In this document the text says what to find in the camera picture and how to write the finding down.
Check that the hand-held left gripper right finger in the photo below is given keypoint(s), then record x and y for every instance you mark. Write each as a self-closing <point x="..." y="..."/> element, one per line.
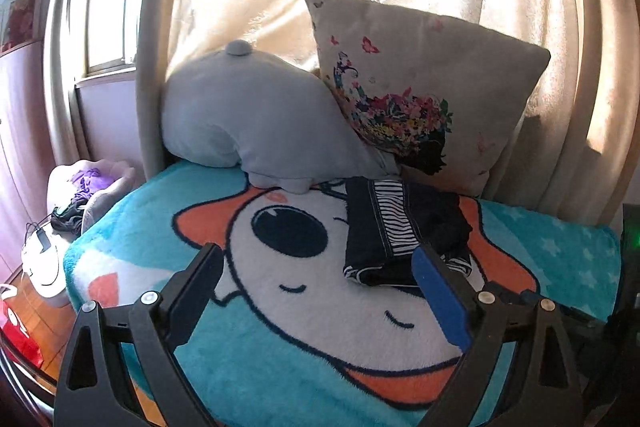
<point x="440" y="297"/>

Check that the red bag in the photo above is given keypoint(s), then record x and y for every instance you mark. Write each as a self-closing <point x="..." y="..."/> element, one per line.
<point x="17" y="332"/>

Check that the beige floral print cushion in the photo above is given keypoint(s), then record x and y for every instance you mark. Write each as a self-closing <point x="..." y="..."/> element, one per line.
<point x="450" y="57"/>

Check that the teal cartoon printed blanket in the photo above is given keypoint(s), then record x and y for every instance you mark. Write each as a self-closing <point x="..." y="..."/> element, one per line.
<point x="300" y="357"/>

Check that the wooden nightstand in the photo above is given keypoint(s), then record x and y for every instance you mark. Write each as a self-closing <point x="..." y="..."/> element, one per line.
<point x="50" y="332"/>

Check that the grey plush pillow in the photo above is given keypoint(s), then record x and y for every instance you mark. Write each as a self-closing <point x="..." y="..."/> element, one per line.
<point x="250" y="117"/>

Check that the purple cloth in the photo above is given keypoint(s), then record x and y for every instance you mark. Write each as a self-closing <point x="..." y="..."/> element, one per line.
<point x="90" y="182"/>

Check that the navy pants with striped lining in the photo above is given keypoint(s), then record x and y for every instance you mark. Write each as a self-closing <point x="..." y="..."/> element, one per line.
<point x="435" y="217"/>

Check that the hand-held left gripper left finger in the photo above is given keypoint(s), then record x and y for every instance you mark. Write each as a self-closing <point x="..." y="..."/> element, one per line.
<point x="200" y="292"/>

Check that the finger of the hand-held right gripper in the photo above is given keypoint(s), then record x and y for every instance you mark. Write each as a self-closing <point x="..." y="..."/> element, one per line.
<point x="582" y="319"/>

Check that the framed wall picture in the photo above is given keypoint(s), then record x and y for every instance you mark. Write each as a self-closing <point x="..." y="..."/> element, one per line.
<point x="22" y="19"/>

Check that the white device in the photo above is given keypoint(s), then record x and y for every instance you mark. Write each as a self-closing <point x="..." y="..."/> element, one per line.
<point x="47" y="267"/>

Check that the pale fabric basket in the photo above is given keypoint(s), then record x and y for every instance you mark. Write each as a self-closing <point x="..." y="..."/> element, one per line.
<point x="110" y="187"/>

